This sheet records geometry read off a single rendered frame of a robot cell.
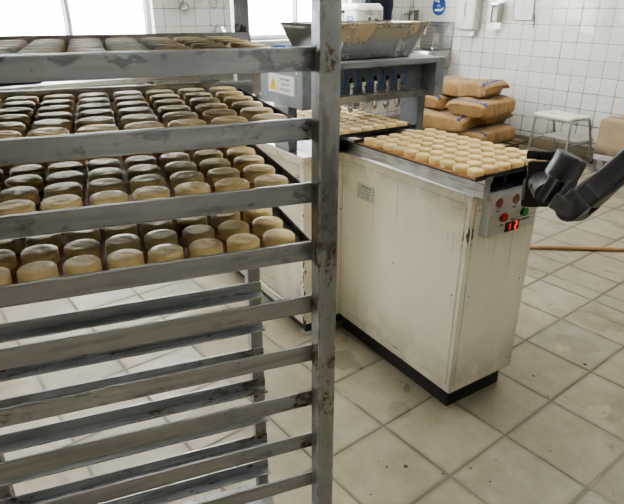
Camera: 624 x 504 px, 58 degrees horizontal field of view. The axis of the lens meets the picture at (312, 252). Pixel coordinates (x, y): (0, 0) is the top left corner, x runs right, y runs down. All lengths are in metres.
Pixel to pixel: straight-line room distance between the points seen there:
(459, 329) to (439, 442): 0.40
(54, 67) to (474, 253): 1.47
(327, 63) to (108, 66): 0.26
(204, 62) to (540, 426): 1.84
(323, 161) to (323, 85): 0.10
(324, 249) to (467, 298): 1.22
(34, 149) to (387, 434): 1.63
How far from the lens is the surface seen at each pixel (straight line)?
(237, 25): 1.16
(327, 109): 0.75
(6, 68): 0.72
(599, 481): 2.13
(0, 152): 0.74
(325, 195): 0.77
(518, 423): 2.24
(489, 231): 1.87
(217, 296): 1.30
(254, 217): 0.96
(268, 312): 0.85
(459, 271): 1.92
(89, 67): 0.71
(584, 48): 6.17
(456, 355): 2.08
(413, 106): 2.68
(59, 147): 0.73
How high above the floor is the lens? 1.39
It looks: 24 degrees down
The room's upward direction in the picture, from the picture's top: straight up
